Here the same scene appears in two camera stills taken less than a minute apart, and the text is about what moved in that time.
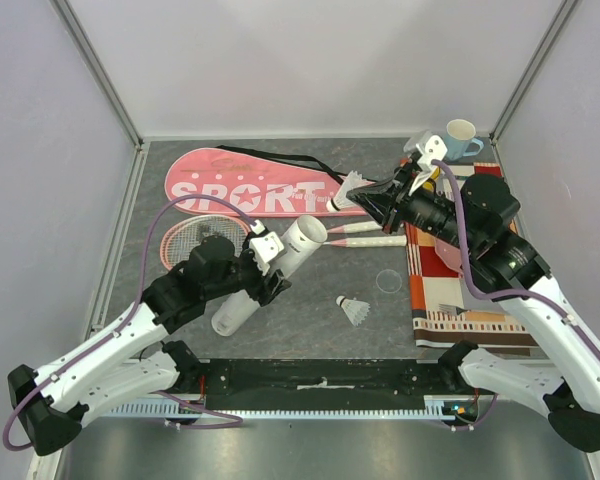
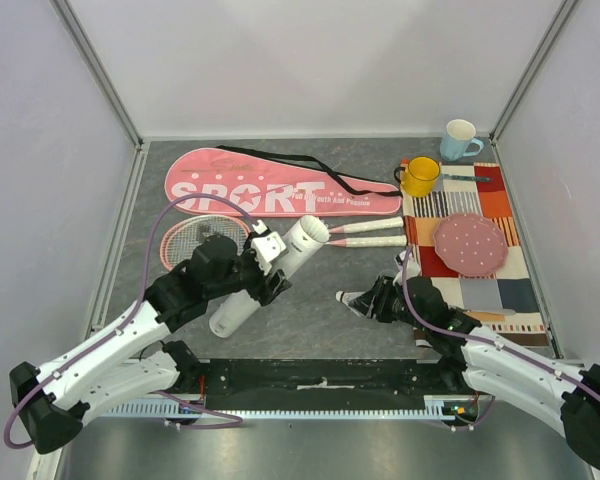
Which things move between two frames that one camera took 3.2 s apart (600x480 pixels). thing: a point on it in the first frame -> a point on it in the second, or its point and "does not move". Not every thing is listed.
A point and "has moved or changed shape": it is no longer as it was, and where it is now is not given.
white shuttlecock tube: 299,239 does not move
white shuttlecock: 339,200 -> 316,227
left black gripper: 262,292 does not move
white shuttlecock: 355,310 has moved or changed shape
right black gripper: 393,209 -> 376,301
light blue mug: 459,134 does not move
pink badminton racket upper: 180,241 does not move
